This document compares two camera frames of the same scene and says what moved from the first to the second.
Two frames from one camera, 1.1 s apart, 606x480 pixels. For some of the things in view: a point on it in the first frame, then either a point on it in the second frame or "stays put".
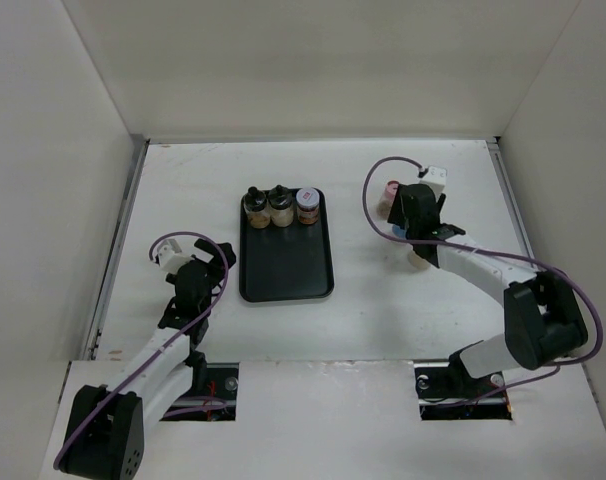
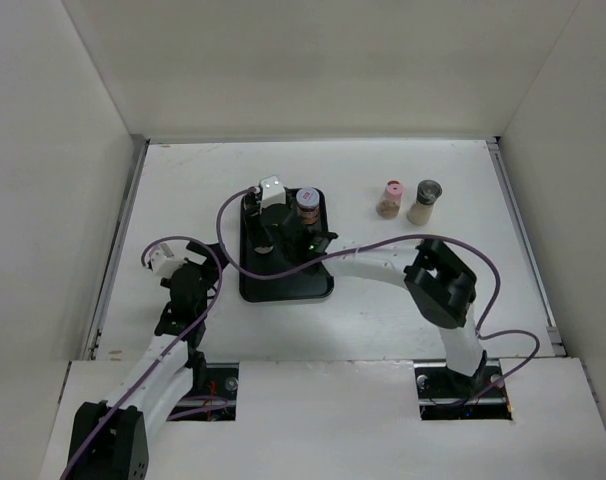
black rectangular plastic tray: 285,264 stays put
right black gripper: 397,213 to 266,237
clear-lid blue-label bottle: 399,232 to 264,249
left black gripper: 216,269 stays put
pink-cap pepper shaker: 386,198 stays put
